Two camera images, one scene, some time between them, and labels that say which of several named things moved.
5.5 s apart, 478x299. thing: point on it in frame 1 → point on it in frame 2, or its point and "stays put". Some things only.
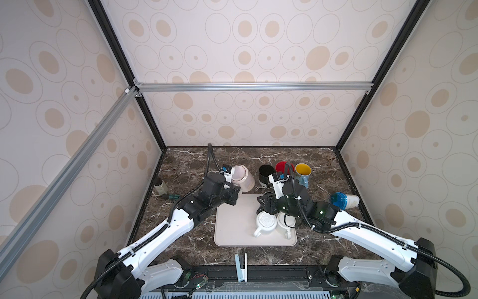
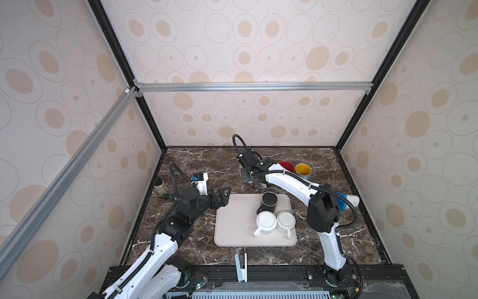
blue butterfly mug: [302, 172] stays put
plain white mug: [286, 222] stays put
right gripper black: [269, 202] → [243, 173]
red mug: [281, 166] stays put
